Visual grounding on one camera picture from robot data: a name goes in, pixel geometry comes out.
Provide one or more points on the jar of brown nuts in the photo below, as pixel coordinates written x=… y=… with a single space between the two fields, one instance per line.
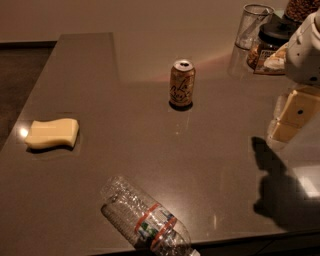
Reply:
x=298 y=10

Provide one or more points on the orange LaCroix soda can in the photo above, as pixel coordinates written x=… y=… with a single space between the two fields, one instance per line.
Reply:
x=182 y=80

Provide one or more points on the clear glass cup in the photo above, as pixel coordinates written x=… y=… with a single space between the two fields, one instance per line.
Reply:
x=253 y=16

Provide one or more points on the clear plastic water bottle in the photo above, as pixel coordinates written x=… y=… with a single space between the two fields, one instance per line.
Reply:
x=143 y=221

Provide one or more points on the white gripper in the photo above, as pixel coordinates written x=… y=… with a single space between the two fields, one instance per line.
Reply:
x=304 y=55

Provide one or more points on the yellow sponge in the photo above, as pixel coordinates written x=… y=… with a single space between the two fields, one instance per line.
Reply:
x=48 y=134

